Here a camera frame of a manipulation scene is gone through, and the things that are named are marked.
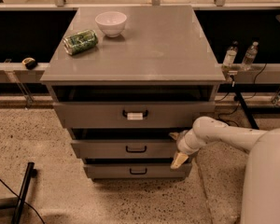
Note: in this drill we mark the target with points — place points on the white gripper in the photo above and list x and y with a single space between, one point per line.
183 143

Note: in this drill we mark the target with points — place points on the grey drawer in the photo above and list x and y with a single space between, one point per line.
114 114
123 149
139 170

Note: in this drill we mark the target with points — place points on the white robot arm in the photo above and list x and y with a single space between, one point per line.
261 191

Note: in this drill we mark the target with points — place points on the grey top drawer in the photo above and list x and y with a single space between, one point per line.
114 114

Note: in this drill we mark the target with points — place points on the grey bottom drawer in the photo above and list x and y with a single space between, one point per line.
139 170

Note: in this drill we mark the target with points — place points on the grey drawer cabinet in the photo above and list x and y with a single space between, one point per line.
162 55

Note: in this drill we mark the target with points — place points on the black stand leg right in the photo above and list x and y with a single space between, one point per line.
248 115

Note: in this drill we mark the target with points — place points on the black stand leg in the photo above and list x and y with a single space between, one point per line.
248 115
29 174

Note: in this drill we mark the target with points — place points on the left clear water bottle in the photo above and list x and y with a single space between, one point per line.
230 54

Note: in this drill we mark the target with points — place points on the clear water bottle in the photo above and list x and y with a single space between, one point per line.
250 55
230 54

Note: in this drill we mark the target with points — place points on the right clear water bottle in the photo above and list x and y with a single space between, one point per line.
250 55

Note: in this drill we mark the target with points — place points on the white ceramic bowl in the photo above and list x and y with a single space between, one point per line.
111 23

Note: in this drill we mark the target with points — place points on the green soda can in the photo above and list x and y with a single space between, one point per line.
80 41

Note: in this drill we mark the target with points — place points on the small black yellow object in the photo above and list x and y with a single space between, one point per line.
29 63

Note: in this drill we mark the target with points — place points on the black stand leg left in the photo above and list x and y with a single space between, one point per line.
29 174

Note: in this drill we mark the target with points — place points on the white tape on handle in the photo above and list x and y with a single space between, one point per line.
135 116

